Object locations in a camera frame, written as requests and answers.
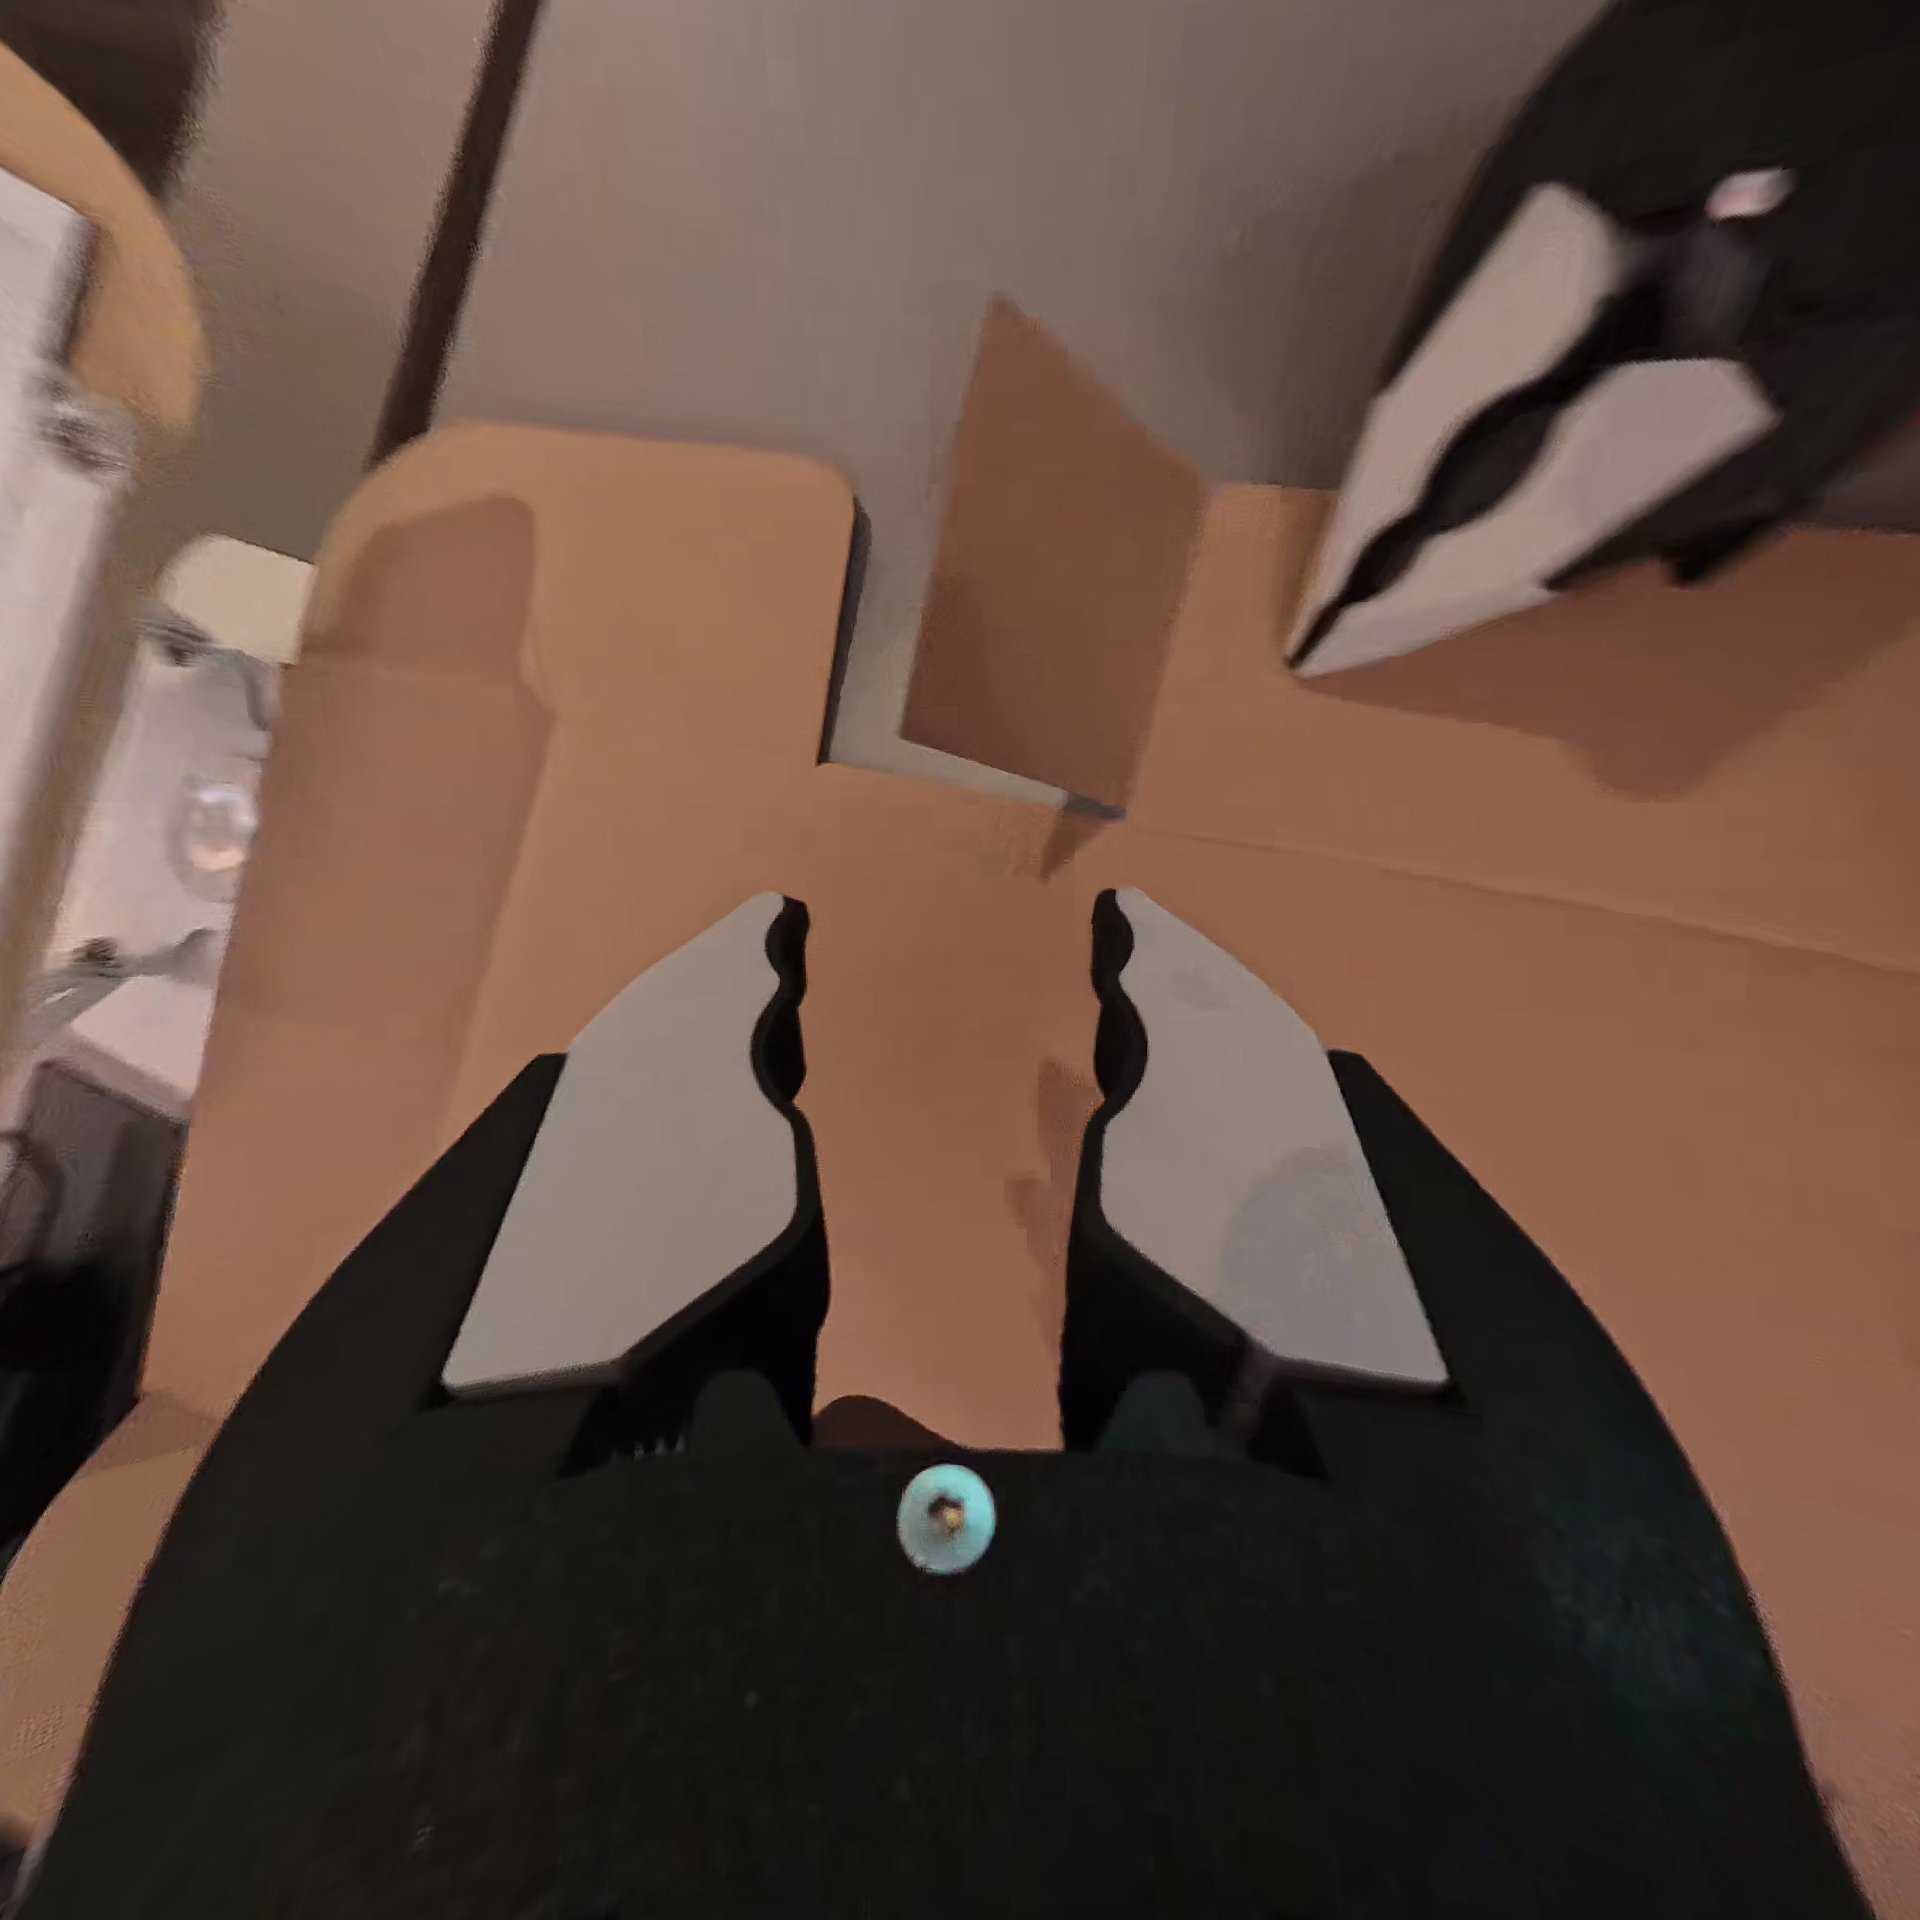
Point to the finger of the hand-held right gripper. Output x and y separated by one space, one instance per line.
1500 323
1634 466

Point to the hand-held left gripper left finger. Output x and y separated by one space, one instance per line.
644 1185

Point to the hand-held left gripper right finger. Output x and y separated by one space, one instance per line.
1252 1171

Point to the brown cardboard box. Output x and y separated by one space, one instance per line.
1500 1050

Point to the white flat panel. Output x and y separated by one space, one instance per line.
961 774

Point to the dark bag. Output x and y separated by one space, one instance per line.
67 1290

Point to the white cabinet with metal fittings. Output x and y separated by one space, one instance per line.
164 751

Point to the round wooden board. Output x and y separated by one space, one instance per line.
129 285

